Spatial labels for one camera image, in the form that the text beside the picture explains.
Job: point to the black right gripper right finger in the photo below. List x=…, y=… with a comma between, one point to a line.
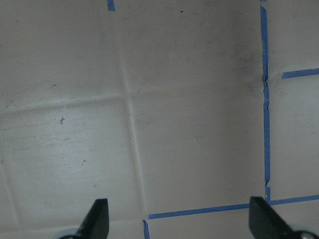
x=265, y=223

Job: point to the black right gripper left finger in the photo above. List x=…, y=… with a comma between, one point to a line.
x=96, y=223

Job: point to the brown paper table cover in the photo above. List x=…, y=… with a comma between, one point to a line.
x=176, y=111

